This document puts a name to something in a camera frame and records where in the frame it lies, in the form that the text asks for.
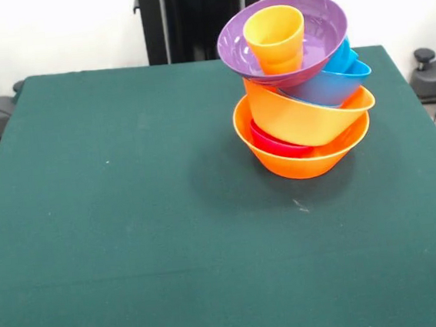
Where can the small magenta bowl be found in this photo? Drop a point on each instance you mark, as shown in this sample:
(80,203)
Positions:
(274,146)

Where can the large orange bowl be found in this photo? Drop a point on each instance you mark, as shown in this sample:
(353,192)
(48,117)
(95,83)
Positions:
(295,121)
(299,169)

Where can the orange cup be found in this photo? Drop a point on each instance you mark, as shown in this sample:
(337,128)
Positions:
(277,53)

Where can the large blue bowl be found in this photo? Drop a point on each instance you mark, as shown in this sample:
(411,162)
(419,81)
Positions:
(326,89)

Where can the blue ribbed-bottom bowl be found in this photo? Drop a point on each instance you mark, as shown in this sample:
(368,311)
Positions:
(343,58)

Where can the large purple bowl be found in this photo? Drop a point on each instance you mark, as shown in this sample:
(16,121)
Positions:
(321,33)

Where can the dark green tablecloth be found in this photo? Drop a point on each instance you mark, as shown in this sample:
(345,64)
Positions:
(127,180)

